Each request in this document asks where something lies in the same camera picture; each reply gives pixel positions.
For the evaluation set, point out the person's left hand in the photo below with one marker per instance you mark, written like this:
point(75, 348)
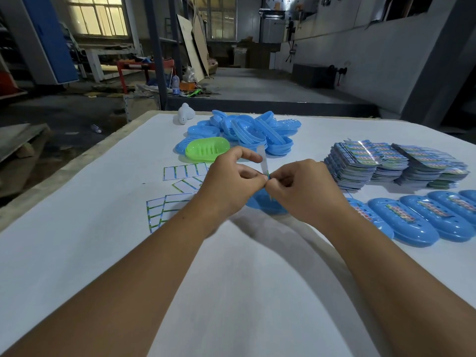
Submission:
point(227, 193)

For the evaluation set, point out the person's right hand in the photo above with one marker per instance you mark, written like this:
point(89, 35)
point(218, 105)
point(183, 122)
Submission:
point(312, 193)

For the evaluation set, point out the stacks of colourful sticker sheets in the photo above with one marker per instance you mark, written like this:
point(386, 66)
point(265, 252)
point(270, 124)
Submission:
point(351, 165)

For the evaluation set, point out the green-edged sticker sheet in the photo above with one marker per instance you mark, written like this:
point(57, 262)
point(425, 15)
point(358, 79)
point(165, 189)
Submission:
point(178, 172)
point(263, 161)

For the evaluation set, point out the pile of blue soap dishes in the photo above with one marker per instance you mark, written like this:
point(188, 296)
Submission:
point(260, 131)

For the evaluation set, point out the person's left forearm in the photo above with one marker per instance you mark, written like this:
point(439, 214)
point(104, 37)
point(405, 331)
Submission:
point(119, 290)

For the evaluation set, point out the person's right forearm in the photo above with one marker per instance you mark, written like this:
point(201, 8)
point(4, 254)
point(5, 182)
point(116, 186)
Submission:
point(405, 286)

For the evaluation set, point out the orange box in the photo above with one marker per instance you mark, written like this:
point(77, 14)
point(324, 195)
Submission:
point(187, 86)

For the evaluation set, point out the black box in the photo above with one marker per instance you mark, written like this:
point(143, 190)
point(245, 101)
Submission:
point(313, 76)

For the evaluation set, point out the small white plastic figure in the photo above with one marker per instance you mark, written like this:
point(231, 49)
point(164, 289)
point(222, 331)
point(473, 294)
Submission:
point(186, 113)

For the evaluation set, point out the green tool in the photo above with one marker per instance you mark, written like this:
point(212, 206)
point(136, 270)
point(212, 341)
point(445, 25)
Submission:
point(193, 93)

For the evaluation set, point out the clear water bottle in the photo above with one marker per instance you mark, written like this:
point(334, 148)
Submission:
point(175, 85)

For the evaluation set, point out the pale wooden crate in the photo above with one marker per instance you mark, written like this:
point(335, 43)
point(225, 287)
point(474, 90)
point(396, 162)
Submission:
point(141, 108)

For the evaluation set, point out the white plastic bag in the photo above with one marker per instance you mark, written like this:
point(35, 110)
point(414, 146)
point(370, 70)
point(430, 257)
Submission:
point(189, 75)

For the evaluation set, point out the wicker basket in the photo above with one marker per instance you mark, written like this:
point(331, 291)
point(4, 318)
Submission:
point(213, 66)

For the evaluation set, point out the plastic bottle on floor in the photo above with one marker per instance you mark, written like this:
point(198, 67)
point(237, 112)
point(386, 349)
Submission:
point(96, 128)

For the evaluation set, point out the pale leaning plywood board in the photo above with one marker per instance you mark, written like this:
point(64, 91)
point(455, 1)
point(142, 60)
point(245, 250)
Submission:
point(190, 50)

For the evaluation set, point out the brown leaning board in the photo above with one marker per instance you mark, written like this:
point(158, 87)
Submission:
point(201, 44)

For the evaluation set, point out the red metal table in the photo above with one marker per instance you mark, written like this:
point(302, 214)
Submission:
point(133, 65)

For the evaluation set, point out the silver machine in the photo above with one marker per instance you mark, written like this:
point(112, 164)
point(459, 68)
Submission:
point(274, 29)

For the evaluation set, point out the wide window with grid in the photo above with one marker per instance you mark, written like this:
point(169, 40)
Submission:
point(219, 20)

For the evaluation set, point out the grey slanted pillar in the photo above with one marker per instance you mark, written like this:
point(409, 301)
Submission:
point(440, 70)

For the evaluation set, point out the wooden pallet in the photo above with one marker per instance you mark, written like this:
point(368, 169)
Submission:
point(18, 139)

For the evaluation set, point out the large bright window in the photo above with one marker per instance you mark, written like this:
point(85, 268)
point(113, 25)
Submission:
point(96, 16)

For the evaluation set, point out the blue and white machine cabinet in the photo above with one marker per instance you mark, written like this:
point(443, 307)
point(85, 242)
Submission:
point(48, 37)

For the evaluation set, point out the black wall plug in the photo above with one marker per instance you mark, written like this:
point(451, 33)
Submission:
point(341, 71)

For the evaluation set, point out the thick dark steel post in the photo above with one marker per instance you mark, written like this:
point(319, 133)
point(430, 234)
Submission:
point(155, 59)

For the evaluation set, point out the thin dark steel post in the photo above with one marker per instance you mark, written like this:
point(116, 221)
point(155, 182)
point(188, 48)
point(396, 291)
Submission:
point(174, 35)

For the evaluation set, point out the white metal workbench frame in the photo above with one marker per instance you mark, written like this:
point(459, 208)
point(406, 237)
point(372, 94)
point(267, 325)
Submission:
point(95, 63)

